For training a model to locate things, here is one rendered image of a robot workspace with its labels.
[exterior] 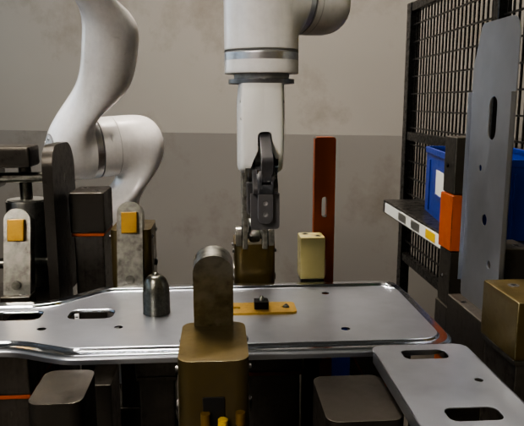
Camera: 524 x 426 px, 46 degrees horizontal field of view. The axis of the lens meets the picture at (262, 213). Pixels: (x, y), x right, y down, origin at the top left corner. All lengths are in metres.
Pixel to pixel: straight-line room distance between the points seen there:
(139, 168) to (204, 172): 1.80
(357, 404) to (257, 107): 0.32
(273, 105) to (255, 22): 0.09
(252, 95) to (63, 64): 2.76
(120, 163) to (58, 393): 0.71
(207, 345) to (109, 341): 0.17
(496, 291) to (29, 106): 3.07
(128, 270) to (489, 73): 0.54
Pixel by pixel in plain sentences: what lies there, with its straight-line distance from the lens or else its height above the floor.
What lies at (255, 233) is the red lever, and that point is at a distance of 0.87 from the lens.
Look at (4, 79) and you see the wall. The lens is 3.61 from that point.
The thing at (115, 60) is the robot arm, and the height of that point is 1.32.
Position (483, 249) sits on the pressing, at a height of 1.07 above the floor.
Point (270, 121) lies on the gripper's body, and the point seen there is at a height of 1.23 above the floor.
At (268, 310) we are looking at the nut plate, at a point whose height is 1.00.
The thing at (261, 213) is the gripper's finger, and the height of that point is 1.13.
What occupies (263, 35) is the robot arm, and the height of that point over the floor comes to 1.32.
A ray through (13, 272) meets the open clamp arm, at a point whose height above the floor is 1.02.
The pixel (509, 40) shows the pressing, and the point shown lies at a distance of 0.74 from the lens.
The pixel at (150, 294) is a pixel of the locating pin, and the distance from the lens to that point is 0.74.
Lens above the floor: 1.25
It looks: 10 degrees down
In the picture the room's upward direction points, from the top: straight up
